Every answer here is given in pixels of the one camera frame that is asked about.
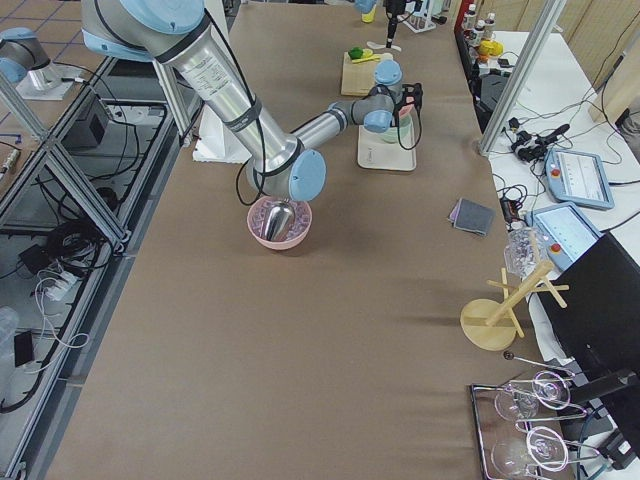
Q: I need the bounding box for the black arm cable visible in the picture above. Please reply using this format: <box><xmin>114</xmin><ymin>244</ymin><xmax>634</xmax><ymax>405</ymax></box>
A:
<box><xmin>201</xmin><ymin>9</ymin><xmax>266</xmax><ymax>206</ymax></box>

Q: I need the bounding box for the blue teach pendant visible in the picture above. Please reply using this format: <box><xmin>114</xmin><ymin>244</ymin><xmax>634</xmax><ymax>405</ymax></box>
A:
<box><xmin>545</xmin><ymin>149</ymin><xmax>615</xmax><ymax>210</ymax></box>
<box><xmin>525</xmin><ymin>202</ymin><xmax>602</xmax><ymax>271</ymax></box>

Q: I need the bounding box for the yellow lemon squeezer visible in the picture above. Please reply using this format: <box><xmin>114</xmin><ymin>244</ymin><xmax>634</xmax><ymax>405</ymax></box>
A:
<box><xmin>351</xmin><ymin>49</ymin><xmax>381</xmax><ymax>64</ymax></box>

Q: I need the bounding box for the metal scoop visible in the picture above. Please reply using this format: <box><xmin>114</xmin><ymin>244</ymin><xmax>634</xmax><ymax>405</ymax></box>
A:
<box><xmin>261</xmin><ymin>200</ymin><xmax>296</xmax><ymax>242</ymax></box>

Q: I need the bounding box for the black monitor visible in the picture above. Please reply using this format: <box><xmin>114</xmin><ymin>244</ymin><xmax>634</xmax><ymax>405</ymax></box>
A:
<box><xmin>539</xmin><ymin>233</ymin><xmax>639</xmax><ymax>380</ymax></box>

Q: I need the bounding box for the green bowl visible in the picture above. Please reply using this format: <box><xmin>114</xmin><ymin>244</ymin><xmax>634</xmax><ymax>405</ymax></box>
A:
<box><xmin>364</xmin><ymin>116</ymin><xmax>414</xmax><ymax>148</ymax></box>

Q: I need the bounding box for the cream serving tray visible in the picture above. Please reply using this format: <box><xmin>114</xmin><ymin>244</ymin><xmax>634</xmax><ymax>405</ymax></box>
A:
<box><xmin>357</xmin><ymin>126</ymin><xmax>417</xmax><ymax>172</ymax></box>

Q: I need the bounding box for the wine glass upper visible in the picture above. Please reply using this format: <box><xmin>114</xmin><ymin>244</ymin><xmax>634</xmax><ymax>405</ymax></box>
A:
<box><xmin>494</xmin><ymin>370</ymin><xmax>570</xmax><ymax>421</ymax></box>

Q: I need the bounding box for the aluminium frame post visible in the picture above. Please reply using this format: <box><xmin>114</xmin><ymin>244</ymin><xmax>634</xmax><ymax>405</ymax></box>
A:
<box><xmin>478</xmin><ymin>0</ymin><xmax>567</xmax><ymax>157</ymax></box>

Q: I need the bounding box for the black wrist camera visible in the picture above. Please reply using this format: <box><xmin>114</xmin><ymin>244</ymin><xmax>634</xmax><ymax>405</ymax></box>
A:
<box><xmin>399</xmin><ymin>83</ymin><xmax>423</xmax><ymax>115</ymax></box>

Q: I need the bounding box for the grey folded cloth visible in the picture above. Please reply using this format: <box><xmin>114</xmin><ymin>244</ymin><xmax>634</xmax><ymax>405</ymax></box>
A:
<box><xmin>448</xmin><ymin>198</ymin><xmax>495</xmax><ymax>236</ymax></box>

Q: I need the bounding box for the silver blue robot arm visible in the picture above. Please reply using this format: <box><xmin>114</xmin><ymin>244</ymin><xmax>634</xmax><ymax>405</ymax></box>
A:
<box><xmin>81</xmin><ymin>1</ymin><xmax>403</xmax><ymax>201</ymax></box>

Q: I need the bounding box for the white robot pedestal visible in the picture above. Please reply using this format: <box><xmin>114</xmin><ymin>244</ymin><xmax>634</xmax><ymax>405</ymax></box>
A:
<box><xmin>193</xmin><ymin>105</ymin><xmax>251</xmax><ymax>164</ymax></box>

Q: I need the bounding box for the small pink bowl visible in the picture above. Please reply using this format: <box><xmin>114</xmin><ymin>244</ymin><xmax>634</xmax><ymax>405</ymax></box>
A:
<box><xmin>398</xmin><ymin>97</ymin><xmax>414</xmax><ymax>119</ymax></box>

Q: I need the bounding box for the wooden cutting board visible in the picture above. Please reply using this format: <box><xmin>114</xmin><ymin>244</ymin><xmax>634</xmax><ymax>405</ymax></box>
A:
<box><xmin>341</xmin><ymin>52</ymin><xmax>380</xmax><ymax>97</ymax></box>

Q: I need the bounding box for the large pink bowl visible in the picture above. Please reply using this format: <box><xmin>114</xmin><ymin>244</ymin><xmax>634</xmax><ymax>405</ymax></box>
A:
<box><xmin>247</xmin><ymin>197</ymin><xmax>312</xmax><ymax>250</ymax></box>

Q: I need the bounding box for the black glass rack tray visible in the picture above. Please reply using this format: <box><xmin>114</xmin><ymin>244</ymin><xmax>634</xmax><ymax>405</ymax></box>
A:
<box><xmin>469</xmin><ymin>384</ymin><xmax>609</xmax><ymax>479</ymax></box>

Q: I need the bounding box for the wooden mug tree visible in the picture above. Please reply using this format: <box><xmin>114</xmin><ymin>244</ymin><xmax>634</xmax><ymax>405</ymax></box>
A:
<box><xmin>460</xmin><ymin>257</ymin><xmax>569</xmax><ymax>351</ymax></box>

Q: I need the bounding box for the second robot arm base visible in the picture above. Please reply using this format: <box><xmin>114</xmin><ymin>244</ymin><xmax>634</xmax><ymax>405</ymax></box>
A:
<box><xmin>1</xmin><ymin>27</ymin><xmax>71</xmax><ymax>101</ymax></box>

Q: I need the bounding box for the crumpled plastic bag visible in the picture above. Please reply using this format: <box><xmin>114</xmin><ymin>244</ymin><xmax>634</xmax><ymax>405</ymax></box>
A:
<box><xmin>504</xmin><ymin>227</ymin><xmax>548</xmax><ymax>278</ymax></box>

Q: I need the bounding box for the yellow plastic cup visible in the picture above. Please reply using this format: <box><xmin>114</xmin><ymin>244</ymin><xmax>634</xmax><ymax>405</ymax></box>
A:
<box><xmin>361</xmin><ymin>6</ymin><xmax>376</xmax><ymax>24</ymax></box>

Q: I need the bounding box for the wine glass lower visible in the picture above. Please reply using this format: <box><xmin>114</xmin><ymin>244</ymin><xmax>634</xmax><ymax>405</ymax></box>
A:
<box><xmin>490</xmin><ymin>426</ymin><xmax>569</xmax><ymax>479</ymax></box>

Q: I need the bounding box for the wine glass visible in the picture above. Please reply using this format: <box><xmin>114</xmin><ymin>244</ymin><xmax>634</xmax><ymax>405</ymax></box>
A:
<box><xmin>490</xmin><ymin>426</ymin><xmax>569</xmax><ymax>479</ymax></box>
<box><xmin>494</xmin><ymin>370</ymin><xmax>570</xmax><ymax>421</ymax></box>

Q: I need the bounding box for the green toy vegetable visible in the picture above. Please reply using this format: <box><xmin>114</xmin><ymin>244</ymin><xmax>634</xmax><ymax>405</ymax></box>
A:
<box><xmin>348</xmin><ymin>47</ymin><xmax>364</xmax><ymax>61</ymax></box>

